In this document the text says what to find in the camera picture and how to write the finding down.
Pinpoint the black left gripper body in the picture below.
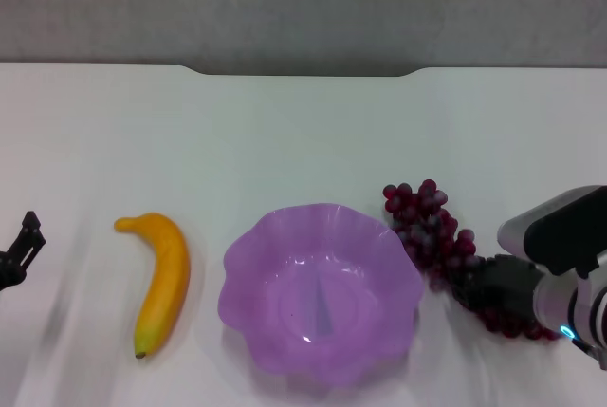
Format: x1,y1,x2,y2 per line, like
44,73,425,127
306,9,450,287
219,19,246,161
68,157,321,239
0,250,27,292

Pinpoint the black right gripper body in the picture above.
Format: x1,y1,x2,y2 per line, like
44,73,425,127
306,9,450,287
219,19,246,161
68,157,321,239
466,254,545,322

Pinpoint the dark red grape bunch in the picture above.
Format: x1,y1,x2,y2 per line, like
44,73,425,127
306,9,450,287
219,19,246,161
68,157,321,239
382,178,561,342

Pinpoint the yellow banana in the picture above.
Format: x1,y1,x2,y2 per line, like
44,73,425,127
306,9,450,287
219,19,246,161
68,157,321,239
113,212,192,360

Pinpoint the purple scalloped plastic bowl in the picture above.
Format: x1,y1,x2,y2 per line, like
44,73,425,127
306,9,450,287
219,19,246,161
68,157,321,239
217,204,426,387

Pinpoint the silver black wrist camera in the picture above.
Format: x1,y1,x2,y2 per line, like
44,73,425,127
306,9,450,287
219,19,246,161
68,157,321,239
496,184,607,278

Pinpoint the grey arm cable plug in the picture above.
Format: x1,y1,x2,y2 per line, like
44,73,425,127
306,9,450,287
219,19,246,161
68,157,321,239
568,336,607,371

